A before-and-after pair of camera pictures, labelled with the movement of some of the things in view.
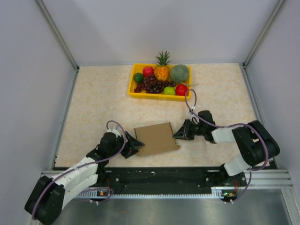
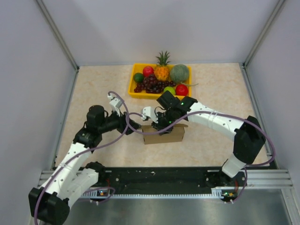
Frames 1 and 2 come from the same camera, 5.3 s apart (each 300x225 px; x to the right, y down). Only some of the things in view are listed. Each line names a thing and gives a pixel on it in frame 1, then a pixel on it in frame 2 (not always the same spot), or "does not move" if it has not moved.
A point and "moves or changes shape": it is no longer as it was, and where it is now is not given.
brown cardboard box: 157,138 moves or changes shape
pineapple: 162,71 does not move
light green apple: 169,90 does not move
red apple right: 181,90 does not move
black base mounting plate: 166,180 does not move
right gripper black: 184,132 -> 158,126
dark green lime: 138,77 does not move
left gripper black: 131,145 -> 123,123
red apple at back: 147,71 does not move
